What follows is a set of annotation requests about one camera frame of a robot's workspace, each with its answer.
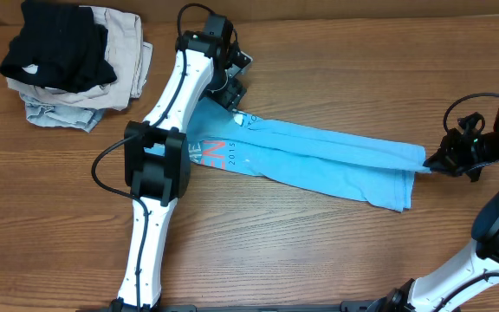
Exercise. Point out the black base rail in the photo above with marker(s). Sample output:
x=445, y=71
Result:
x=275, y=308

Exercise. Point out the black folded garment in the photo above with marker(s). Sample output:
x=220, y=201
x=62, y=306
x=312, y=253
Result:
x=59, y=46

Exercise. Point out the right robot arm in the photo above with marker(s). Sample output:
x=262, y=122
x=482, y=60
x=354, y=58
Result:
x=473, y=269

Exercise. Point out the light blue printed t-shirt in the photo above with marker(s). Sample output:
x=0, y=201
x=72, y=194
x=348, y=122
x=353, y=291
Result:
x=379, y=172

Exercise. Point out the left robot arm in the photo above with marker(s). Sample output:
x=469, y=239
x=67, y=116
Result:
x=157, y=162

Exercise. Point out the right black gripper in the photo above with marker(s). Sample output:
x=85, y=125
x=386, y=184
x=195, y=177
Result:
x=447, y=162

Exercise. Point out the light denim folded garment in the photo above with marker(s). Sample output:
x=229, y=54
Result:
x=48, y=115

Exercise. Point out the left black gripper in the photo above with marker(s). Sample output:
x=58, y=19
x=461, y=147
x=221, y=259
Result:
x=230, y=95

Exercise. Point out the beige folded garment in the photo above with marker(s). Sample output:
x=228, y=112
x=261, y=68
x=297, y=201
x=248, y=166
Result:
x=126, y=52

